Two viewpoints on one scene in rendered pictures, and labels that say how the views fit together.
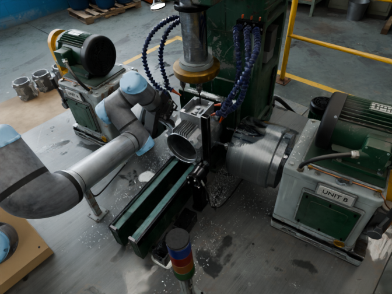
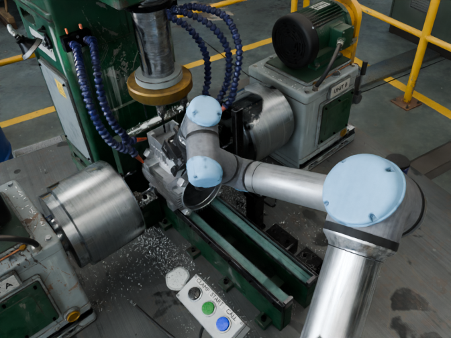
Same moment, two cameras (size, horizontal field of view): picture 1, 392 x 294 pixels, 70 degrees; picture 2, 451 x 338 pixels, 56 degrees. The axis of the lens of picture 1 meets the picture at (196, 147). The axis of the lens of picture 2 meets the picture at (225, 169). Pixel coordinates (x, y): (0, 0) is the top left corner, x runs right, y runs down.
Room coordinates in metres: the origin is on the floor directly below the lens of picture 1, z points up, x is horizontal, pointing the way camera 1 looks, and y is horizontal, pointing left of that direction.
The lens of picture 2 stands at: (0.54, 0.94, 1.93)
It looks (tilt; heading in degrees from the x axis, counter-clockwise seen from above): 42 degrees down; 286
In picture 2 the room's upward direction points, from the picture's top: 3 degrees counter-clockwise
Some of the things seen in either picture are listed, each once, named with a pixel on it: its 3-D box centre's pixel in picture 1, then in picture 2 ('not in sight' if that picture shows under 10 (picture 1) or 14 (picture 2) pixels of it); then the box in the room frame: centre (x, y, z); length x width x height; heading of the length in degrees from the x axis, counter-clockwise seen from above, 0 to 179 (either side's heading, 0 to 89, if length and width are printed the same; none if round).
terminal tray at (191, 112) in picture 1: (197, 113); (172, 143); (0.98, -0.02, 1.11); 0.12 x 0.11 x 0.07; 145
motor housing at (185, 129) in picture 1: (193, 135); (183, 172); (0.94, 0.00, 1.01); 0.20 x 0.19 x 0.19; 145
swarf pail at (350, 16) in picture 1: (356, 10); not in sight; (4.59, -2.73, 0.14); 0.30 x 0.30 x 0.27
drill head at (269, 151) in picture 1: (266, 154); (256, 121); (0.76, -0.28, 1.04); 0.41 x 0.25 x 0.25; 55
